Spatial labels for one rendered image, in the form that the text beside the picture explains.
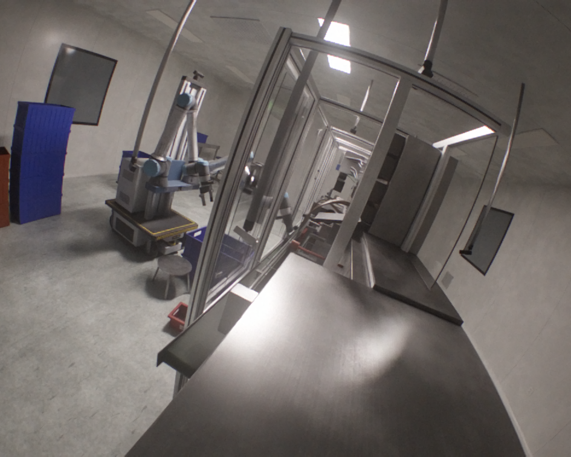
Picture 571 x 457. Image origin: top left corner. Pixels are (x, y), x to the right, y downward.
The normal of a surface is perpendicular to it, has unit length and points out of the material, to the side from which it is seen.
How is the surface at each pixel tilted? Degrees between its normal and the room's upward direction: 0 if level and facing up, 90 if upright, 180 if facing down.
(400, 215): 90
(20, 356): 0
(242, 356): 0
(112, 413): 0
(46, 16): 90
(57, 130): 90
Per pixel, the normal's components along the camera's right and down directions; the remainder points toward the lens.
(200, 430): 0.35, -0.89
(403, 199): -0.25, 0.21
